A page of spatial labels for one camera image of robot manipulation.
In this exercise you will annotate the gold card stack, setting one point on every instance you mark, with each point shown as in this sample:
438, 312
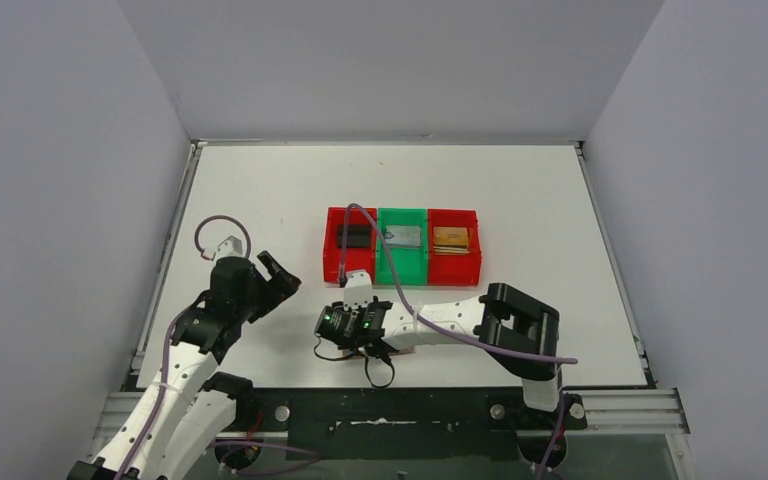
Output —
450, 240

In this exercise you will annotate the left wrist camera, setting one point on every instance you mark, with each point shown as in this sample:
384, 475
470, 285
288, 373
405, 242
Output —
232, 246

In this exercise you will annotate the green plastic bin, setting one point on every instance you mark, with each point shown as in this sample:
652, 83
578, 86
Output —
411, 263

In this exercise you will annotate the red bin with black card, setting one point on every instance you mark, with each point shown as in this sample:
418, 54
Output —
355, 259

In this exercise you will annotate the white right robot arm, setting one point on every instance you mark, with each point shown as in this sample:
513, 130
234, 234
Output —
517, 330

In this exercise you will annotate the tan leather card holder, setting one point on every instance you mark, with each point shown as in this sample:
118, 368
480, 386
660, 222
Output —
377, 351

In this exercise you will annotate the aluminium frame rail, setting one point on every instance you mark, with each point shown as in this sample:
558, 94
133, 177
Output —
624, 411

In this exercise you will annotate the silver card stack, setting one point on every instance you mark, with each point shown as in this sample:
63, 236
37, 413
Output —
403, 236

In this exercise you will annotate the black card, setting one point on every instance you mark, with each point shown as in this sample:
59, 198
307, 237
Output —
353, 236

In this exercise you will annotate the red bin with gold cards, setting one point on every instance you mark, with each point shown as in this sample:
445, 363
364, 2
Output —
455, 270

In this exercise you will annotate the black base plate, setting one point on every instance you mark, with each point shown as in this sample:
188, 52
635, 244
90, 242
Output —
527, 434

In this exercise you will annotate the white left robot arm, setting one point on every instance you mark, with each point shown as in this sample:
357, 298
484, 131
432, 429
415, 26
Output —
189, 402

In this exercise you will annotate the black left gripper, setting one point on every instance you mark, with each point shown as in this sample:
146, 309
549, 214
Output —
264, 285

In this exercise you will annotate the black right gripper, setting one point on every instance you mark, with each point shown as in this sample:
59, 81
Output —
371, 347

